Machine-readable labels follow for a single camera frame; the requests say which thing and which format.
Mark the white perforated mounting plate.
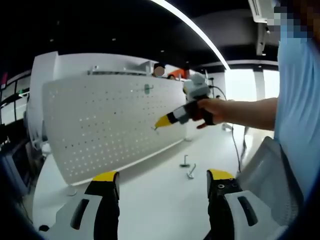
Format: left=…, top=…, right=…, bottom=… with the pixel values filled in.
left=41, top=74, right=194, bottom=197

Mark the curved ceiling light strip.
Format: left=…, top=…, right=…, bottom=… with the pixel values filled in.
left=149, top=0, right=231, bottom=71

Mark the grey mesh office chair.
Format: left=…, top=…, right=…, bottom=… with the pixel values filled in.
left=236, top=136, right=305, bottom=226

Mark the red wall panel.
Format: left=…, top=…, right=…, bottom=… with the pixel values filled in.
left=167, top=69, right=191, bottom=79

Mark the black framed window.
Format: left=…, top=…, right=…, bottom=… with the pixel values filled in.
left=0, top=74, right=32, bottom=126

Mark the ceiling air conditioner unit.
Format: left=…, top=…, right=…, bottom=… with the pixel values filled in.
left=247, top=0, right=276, bottom=25

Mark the person's right hand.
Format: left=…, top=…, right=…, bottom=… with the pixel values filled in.
left=196, top=98, right=235, bottom=130

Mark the dark desk equipment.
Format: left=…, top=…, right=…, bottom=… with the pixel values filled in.
left=0, top=139, right=33, bottom=201

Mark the white wall shelf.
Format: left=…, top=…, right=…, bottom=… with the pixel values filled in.
left=87, top=65, right=153, bottom=76

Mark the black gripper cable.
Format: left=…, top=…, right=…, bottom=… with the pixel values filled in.
left=209, top=85, right=242, bottom=174

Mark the person's blue shirt torso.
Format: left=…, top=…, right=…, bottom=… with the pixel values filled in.
left=273, top=37, right=320, bottom=201

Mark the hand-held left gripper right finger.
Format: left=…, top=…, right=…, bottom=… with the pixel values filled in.
left=206, top=168, right=288, bottom=240

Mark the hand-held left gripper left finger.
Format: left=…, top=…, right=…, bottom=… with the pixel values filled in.
left=39, top=171, right=121, bottom=240

